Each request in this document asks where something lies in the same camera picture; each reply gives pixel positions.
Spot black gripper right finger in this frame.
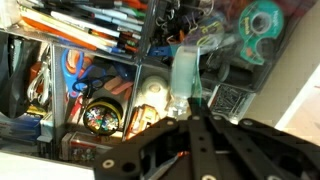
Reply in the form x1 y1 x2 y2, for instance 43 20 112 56
208 113 320 180

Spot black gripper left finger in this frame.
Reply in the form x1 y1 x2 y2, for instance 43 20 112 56
93 96 218 180

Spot white translucent tape roll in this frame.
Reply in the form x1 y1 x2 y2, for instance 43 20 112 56
167 45 204 116

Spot clear plastic drawer organizer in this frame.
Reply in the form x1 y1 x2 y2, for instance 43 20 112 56
0 0 303 162

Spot orange small box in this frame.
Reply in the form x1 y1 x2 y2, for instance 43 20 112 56
126 103 160 140

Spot clear box of staples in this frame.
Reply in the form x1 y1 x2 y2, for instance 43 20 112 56
207 83 257 122

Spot white round tape roll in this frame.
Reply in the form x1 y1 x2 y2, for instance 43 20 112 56
137 75 170 112

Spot round tin of pushpins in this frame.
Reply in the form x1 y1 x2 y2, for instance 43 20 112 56
82 96 125 136

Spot pink eraser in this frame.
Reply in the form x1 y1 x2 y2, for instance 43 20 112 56
104 76 135 97

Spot box of coloured pins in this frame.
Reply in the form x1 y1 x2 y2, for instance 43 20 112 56
61 131 112 163

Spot black round roll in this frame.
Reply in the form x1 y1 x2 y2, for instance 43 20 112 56
217 62 253 88

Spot green tape dispenser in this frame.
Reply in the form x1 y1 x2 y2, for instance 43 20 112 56
237 0 286 66

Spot silver metal clip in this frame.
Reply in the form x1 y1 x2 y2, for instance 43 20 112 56
26 60 52 107

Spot blue cardboard box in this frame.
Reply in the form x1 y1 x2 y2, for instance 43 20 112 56
0 112 55 145

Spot grey blue pen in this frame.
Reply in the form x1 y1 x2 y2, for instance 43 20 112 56
76 3 145 25

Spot white pen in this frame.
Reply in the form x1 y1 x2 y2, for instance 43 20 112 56
49 10 122 39

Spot orange and black pens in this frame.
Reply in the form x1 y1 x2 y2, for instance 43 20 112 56
20 15 99 52

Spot black stapler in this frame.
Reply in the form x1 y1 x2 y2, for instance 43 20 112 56
0 32 42 120

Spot black handled scissors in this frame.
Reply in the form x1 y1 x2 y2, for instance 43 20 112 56
71 75 115 102

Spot blue handled scissors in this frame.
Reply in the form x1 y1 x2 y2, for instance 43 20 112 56
60 48 108 101

